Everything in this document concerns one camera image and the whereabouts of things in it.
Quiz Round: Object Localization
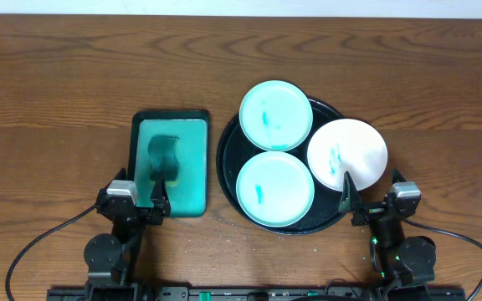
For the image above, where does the left black cable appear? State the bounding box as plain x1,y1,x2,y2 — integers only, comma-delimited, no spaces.
5,204,99,301

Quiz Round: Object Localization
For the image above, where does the dark green scrub sponge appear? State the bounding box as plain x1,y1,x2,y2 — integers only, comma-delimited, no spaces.
147,135,180,186

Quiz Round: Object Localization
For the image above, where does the rectangular green water tray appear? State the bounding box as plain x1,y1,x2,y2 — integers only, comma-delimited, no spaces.
127,110,208,217

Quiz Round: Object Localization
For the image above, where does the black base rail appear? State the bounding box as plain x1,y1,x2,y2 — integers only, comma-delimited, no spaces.
46,285,466,301

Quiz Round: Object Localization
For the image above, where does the round black serving tray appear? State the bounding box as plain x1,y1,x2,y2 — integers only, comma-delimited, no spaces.
217,99,343,234

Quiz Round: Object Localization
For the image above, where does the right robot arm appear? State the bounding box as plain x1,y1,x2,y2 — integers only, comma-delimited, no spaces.
338,169,436,300

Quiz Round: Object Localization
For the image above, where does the mint plate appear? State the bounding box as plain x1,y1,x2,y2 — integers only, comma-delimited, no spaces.
238,80,313,151
235,151,315,227

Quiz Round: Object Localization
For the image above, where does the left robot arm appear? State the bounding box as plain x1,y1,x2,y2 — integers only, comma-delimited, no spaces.
84,168,171,301

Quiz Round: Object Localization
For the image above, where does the white round plate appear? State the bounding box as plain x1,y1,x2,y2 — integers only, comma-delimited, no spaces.
306,119,388,191

